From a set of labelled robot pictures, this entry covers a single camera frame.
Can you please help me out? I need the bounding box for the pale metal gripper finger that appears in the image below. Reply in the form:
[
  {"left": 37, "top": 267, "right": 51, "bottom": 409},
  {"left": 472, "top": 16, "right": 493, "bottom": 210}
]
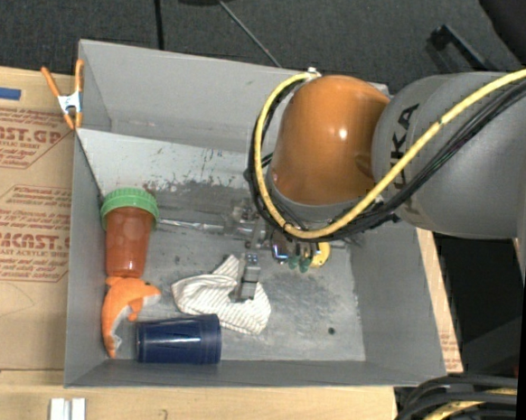
[
  {"left": 228, "top": 201, "right": 266, "bottom": 252},
  {"left": 236, "top": 251, "right": 263, "bottom": 304}
]

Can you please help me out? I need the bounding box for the orange cup with green lid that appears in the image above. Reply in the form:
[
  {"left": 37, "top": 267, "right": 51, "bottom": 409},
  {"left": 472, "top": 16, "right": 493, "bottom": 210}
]
[{"left": 94, "top": 184, "right": 162, "bottom": 281}]

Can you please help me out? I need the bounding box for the brown cardboard board, red print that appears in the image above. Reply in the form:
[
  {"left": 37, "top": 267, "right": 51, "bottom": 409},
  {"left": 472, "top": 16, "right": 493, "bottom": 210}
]
[{"left": 0, "top": 64, "right": 485, "bottom": 414}]

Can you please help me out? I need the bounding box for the white striped cloth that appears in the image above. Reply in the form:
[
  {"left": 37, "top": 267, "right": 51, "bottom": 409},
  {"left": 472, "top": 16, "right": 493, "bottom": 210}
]
[{"left": 166, "top": 249, "right": 277, "bottom": 338}]

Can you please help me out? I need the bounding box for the dark blue cup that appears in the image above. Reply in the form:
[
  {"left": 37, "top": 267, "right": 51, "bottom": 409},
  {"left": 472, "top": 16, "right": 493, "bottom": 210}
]
[{"left": 131, "top": 307, "right": 226, "bottom": 369}]

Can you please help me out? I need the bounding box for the orange and white toy fish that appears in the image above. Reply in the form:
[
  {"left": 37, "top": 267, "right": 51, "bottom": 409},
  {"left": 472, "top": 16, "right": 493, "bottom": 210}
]
[{"left": 97, "top": 275, "right": 164, "bottom": 363}]

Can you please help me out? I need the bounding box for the yellow round object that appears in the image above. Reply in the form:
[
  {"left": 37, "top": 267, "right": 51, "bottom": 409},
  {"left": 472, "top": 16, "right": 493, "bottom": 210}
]
[{"left": 307, "top": 239, "right": 333, "bottom": 271}]

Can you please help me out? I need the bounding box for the grey metal bin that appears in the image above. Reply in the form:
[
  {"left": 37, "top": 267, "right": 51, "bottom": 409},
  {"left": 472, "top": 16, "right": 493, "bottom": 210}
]
[{"left": 51, "top": 39, "right": 473, "bottom": 418}]

